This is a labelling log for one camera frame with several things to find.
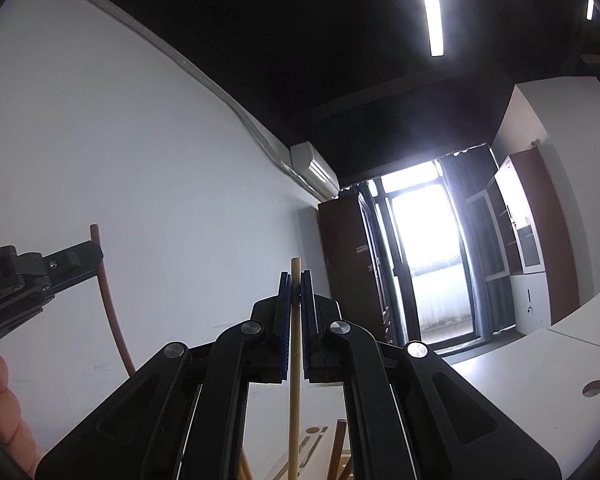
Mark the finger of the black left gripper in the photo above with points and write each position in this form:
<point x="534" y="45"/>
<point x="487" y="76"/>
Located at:
<point x="73" y="265"/>

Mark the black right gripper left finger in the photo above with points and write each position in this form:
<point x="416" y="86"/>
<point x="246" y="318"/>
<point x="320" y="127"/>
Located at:
<point x="182" y="414"/>

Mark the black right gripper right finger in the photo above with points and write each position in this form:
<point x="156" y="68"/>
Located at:
<point x="411" y="415"/>

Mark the curved reddish brown chopstick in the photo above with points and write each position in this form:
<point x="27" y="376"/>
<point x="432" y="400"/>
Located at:
<point x="113" y="322"/>

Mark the light bamboo chopstick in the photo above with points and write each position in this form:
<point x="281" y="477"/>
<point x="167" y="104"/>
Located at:
<point x="294" y="371"/>

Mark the person's left hand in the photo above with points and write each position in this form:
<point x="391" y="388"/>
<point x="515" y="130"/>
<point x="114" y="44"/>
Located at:
<point x="15" y="434"/>

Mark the cream plastic utensil holder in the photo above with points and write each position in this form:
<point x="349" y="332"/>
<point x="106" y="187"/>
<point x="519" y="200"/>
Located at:
<point x="324" y="453"/>

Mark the dark brown tall wardrobe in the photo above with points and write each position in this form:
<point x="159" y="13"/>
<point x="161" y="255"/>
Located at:
<point x="352" y="265"/>

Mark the glass balcony door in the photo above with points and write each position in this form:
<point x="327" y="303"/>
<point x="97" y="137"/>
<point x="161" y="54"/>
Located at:
<point x="427" y="255"/>

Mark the brown and white cabinet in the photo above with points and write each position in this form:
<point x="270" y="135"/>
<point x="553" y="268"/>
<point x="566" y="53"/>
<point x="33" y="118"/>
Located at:
<point x="535" y="241"/>

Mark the dark blue curtain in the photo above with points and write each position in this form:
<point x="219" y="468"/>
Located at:
<point x="466" y="174"/>

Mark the ceiling strip light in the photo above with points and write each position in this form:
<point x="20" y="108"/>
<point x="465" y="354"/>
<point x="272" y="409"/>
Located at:
<point x="590" y="5"/>
<point x="435" y="27"/>

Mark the white wall air conditioner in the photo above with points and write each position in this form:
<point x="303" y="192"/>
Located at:
<point x="309" y="164"/>

